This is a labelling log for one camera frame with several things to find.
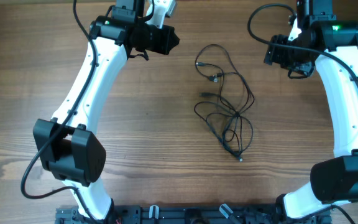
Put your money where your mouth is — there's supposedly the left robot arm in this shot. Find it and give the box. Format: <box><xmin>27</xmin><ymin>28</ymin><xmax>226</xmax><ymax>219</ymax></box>
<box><xmin>33</xmin><ymin>0</ymin><xmax>180</xmax><ymax>223</ymax></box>

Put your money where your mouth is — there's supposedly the black USB cable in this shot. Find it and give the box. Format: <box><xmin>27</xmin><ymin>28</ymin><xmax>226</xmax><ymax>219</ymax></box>
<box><xmin>193</xmin><ymin>91</ymin><xmax>255</xmax><ymax>162</ymax></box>
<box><xmin>194</xmin><ymin>44</ymin><xmax>256</xmax><ymax>114</ymax></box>

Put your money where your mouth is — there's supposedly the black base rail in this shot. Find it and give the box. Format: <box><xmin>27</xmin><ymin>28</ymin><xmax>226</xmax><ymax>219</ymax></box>
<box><xmin>55</xmin><ymin>204</ymin><xmax>332</xmax><ymax>224</ymax></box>

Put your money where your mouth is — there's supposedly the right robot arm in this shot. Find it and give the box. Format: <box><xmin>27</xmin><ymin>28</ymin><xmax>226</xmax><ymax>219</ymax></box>
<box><xmin>264</xmin><ymin>1</ymin><xmax>358</xmax><ymax>220</ymax></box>

